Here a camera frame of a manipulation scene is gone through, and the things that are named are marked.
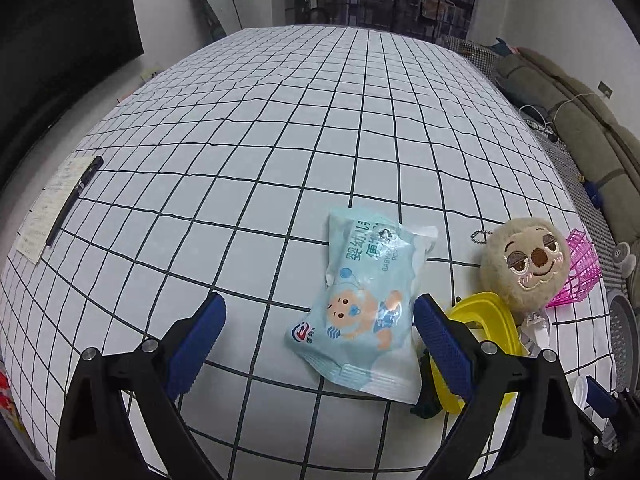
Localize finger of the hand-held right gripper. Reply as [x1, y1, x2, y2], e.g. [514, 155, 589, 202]
[582, 375, 632, 466]

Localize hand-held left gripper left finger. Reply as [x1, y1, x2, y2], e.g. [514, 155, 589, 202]
[55, 292, 228, 480]

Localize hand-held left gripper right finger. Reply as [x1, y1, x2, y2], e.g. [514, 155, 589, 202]
[412, 294, 586, 480]

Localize light blue wet wipes packet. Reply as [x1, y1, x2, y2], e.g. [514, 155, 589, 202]
[285, 206, 439, 405]

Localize beige sloth plush toy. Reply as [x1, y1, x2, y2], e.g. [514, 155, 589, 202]
[469, 217, 572, 321]

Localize dark green object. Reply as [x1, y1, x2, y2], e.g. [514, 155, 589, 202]
[411, 347, 443, 418]

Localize grey round fan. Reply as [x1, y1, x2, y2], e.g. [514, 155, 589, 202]
[607, 290, 640, 396]

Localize clear plastic wrapper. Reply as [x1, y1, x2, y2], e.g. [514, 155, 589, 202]
[520, 310, 551, 356]

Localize pink plastic basket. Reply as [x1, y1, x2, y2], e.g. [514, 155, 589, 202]
[545, 228, 603, 308]

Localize black pen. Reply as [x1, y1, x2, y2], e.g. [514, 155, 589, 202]
[45, 155, 104, 247]

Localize red yellow printed packet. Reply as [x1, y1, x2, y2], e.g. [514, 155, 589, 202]
[0, 372, 26, 433]

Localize white paper note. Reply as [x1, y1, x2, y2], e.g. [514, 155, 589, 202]
[16, 156, 96, 264]

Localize houndstooth sofa cover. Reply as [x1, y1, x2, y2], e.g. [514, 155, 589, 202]
[530, 125, 631, 286]

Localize white black grid tablecloth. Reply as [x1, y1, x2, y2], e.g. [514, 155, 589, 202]
[0, 25, 621, 480]

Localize olive green sofa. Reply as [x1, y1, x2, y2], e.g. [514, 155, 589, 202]
[492, 47, 640, 241]

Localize houndstooth pillow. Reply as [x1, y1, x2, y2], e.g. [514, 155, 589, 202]
[440, 36, 503, 78]

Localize garment on hanger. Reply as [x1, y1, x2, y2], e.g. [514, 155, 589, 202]
[422, 0, 457, 22]

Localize black headboard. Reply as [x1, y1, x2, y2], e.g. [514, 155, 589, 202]
[0, 0, 146, 186]

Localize yellow plastic ring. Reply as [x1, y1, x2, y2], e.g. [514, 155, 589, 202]
[431, 292, 528, 413]

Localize white charging cables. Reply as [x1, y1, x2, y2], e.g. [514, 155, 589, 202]
[520, 92, 601, 136]

